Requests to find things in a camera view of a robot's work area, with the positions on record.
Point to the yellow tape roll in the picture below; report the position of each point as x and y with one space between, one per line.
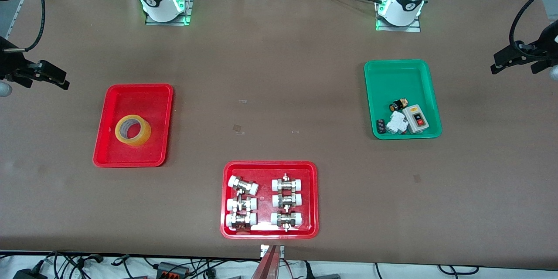
141 137

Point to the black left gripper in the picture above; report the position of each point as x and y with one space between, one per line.
546 43

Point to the small black relay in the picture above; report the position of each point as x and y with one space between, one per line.
380 126

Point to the green plastic tray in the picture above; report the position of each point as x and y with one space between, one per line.
396 83

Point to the red camera pole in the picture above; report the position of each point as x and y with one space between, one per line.
268 268

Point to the white circuit breaker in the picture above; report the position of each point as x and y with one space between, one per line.
396 123

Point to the black round push button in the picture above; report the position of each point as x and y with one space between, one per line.
396 106

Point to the white marker plate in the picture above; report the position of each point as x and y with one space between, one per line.
263 250

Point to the grey switch box red button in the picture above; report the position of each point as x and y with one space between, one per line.
416 120

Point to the red tray holding valves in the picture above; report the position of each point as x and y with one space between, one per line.
263 183

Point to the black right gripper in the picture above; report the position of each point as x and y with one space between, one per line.
8 66

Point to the empty red plastic tray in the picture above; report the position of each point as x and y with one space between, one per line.
135 96

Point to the tilted metal valve white caps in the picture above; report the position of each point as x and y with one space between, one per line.
244 185

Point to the aluminium table rail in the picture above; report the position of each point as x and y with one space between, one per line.
19 6

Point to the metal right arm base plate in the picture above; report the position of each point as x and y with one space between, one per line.
168 22

